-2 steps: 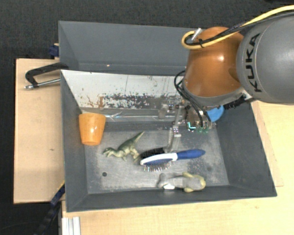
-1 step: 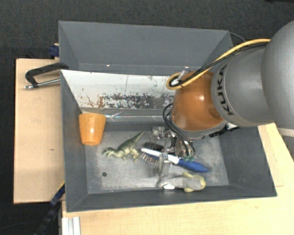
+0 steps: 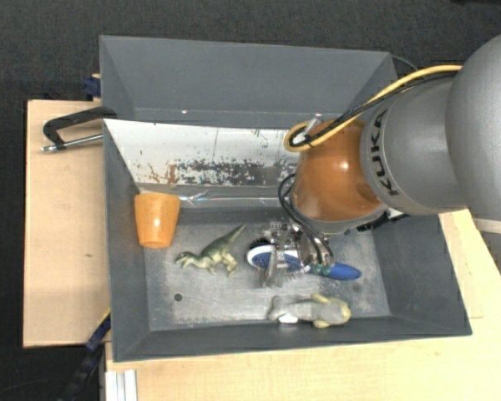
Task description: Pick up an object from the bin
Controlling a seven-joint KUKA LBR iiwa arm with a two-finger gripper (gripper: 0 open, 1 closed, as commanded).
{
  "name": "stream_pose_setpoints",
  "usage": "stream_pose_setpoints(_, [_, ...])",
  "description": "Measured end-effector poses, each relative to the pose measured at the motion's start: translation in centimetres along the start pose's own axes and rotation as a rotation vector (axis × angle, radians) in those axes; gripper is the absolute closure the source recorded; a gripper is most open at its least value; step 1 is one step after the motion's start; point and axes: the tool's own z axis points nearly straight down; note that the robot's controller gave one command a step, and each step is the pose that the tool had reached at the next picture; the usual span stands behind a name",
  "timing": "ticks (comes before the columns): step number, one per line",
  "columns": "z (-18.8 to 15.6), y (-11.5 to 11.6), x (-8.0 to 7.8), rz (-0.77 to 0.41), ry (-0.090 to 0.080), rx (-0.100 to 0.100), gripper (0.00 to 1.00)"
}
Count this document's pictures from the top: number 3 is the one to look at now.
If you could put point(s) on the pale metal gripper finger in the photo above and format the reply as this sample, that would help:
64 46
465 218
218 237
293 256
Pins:
280 270
269 267

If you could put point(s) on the pale wood flat board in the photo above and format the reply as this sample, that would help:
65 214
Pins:
62 224

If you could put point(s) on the green toy dinosaur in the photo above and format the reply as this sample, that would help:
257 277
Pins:
211 256

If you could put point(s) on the grey plush toy animal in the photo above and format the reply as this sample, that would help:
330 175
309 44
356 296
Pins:
313 311

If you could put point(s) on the orange plastic cup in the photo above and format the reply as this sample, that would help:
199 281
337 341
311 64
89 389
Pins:
156 217

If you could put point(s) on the blue and white brush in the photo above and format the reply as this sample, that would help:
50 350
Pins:
342 271

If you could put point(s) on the grey metal bin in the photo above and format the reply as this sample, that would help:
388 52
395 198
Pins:
217 77

